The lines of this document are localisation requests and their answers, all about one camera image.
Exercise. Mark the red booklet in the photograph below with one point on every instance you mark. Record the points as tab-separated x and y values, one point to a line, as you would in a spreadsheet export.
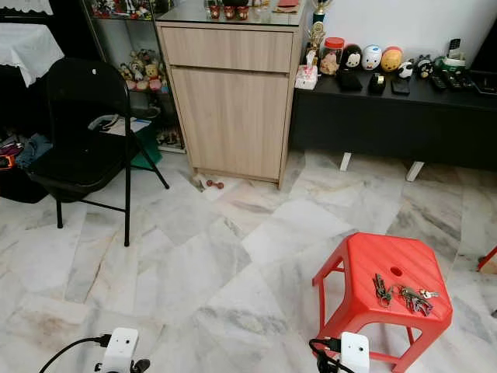
287	5

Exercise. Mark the white lace valance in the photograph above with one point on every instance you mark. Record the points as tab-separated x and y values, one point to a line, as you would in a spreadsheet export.
25	5

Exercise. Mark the glass display shelf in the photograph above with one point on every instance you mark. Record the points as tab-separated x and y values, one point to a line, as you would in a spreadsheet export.
105	31

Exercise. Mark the red plastic stool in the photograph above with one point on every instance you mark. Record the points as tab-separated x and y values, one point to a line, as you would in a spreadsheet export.
373	256

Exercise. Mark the green phone base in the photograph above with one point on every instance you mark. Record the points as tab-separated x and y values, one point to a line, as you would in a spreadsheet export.
450	64

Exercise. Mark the blue ball trophy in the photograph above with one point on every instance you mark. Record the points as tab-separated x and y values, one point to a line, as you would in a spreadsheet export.
320	8

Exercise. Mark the small panda figure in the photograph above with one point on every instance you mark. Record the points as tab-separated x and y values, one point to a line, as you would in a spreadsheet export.
405	69

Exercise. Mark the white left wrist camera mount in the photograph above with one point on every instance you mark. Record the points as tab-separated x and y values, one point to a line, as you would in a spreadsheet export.
122	347

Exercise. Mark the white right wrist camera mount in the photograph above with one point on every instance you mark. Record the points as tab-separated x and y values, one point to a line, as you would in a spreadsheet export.
355	351

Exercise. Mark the yellow round plush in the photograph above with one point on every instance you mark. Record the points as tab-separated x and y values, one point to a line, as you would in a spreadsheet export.
391	59

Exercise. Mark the white lace tablecloth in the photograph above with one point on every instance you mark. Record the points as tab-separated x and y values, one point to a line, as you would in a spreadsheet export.
27	50

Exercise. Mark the black low console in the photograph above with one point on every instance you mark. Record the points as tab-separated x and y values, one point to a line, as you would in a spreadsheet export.
380	128

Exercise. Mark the key bunch with metal bead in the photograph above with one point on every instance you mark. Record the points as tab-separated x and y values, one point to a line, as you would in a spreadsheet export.
413	300

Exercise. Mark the light wooden cabinet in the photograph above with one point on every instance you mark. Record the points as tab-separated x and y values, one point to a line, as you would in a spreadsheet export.
233	116

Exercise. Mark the red mini jar set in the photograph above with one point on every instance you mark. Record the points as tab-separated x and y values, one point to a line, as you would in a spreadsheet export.
229	12

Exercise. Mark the black folding chair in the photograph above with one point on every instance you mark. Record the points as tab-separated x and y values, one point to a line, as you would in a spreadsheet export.
81	159

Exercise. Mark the green bag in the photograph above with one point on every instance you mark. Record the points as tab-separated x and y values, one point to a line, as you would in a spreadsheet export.
146	149

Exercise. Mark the teddy bear plush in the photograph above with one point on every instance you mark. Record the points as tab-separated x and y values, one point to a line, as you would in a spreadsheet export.
151	75

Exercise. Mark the white round plush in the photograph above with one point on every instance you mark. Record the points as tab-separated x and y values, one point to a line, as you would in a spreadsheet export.
371	57

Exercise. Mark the pink tissue box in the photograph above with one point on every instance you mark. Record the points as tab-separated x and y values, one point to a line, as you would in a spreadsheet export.
306	76

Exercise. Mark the black mouse plush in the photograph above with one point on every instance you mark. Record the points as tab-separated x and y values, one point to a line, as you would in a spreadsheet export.
351	56

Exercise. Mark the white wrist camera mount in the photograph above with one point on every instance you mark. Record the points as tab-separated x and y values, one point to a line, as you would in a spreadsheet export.
355	351
122	347

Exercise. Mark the small black mouse figure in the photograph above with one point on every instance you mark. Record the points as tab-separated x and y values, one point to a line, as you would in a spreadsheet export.
425	65

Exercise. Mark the small reddish dumbbell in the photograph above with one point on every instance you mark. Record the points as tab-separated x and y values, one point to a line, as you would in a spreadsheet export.
213	184

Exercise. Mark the small gold trophy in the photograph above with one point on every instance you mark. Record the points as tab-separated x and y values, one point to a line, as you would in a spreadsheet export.
316	36

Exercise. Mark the black floor bag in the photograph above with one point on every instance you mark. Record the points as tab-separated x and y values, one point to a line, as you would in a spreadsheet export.
15	183

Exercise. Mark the red-lidded clear jar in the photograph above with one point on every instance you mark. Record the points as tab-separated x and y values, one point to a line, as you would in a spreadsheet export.
332	56

